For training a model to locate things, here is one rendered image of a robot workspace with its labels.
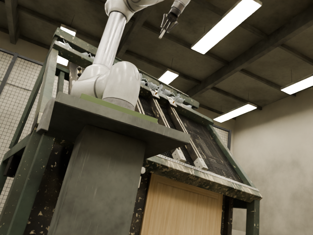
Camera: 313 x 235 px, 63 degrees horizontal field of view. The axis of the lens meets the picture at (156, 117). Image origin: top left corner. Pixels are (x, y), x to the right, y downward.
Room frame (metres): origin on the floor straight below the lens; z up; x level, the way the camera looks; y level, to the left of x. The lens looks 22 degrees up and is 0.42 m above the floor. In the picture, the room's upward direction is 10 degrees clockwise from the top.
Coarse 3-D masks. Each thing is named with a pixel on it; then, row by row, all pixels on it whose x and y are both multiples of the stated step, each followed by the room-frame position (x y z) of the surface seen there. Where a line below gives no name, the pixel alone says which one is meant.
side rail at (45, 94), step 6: (54, 54) 2.03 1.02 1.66; (48, 60) 2.00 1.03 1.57; (54, 60) 1.96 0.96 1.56; (48, 66) 1.85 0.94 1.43; (54, 66) 1.90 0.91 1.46; (48, 72) 1.79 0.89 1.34; (54, 72) 1.84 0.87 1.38; (48, 78) 1.74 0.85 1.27; (42, 84) 1.79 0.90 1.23; (48, 84) 1.70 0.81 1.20; (42, 90) 1.67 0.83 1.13; (48, 90) 1.65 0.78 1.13; (42, 96) 1.59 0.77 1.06; (48, 96) 1.62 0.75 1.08; (42, 102) 1.55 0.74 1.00; (36, 108) 1.64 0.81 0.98; (42, 108) 1.51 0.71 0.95; (36, 114) 1.55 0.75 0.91
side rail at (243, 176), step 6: (210, 126) 3.19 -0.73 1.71; (210, 132) 3.17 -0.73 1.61; (216, 132) 3.16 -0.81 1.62; (216, 138) 3.07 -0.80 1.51; (222, 144) 2.99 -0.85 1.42; (222, 150) 2.98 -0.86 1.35; (228, 150) 2.96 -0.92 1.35; (228, 156) 2.90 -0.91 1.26; (234, 162) 2.82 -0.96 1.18; (234, 168) 2.81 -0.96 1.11; (240, 168) 2.78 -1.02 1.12; (240, 174) 2.74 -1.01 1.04; (246, 174) 2.76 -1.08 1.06; (246, 180) 2.68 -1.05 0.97; (252, 186) 2.64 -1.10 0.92
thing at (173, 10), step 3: (171, 9) 1.46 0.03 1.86; (174, 9) 1.45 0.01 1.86; (171, 12) 1.46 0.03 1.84; (174, 12) 1.45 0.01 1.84; (177, 12) 1.46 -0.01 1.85; (168, 15) 1.48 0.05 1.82; (171, 15) 1.48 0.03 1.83; (174, 15) 1.48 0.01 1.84; (177, 15) 1.47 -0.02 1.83; (168, 18) 1.49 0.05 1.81; (171, 18) 1.49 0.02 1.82; (174, 21) 1.51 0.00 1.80
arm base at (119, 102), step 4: (104, 100) 1.02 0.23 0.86; (108, 100) 1.00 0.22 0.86; (112, 100) 1.00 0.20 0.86; (116, 100) 1.00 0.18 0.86; (120, 100) 1.00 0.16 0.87; (116, 104) 1.00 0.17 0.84; (120, 104) 1.00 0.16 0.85; (124, 104) 1.01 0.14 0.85; (128, 104) 1.02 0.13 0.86; (128, 108) 1.02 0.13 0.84; (132, 108) 1.04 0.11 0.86
